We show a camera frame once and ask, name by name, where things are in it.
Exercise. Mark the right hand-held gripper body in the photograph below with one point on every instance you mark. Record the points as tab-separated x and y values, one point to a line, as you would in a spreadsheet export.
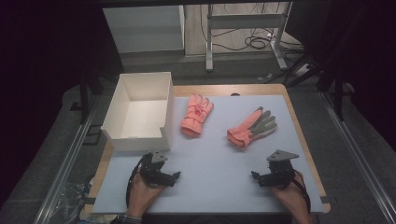
280	171

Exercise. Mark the pink glove with grey palm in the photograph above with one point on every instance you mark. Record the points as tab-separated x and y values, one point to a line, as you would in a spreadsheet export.
246	130

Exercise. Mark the white power strip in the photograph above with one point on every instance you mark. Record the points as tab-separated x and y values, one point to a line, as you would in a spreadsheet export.
301	70

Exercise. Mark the aluminium rail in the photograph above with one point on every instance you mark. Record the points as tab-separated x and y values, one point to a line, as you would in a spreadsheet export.
358	155
67	165

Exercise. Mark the person's right hand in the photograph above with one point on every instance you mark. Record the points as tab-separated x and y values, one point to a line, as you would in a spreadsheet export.
289	199

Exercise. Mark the grey metal desk frame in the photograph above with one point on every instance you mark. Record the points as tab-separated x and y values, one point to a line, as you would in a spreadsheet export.
246	21

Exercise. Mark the white cardboard box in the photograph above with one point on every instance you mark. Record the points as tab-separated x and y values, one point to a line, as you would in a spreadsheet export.
140	115

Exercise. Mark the white cabinet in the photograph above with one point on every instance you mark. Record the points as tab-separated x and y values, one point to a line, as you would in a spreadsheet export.
143	28

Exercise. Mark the light blue table mat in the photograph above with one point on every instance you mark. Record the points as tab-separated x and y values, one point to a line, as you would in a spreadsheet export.
214	174

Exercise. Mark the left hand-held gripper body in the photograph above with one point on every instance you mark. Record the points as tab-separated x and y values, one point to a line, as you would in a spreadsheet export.
152	169

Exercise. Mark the clear plastic bag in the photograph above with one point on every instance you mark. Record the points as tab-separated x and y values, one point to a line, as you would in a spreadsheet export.
73	202

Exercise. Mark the person's left hand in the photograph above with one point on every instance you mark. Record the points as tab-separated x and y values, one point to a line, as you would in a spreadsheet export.
141	194

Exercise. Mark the black stand leg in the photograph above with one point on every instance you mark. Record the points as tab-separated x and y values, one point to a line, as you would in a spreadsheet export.
338	96
84	99

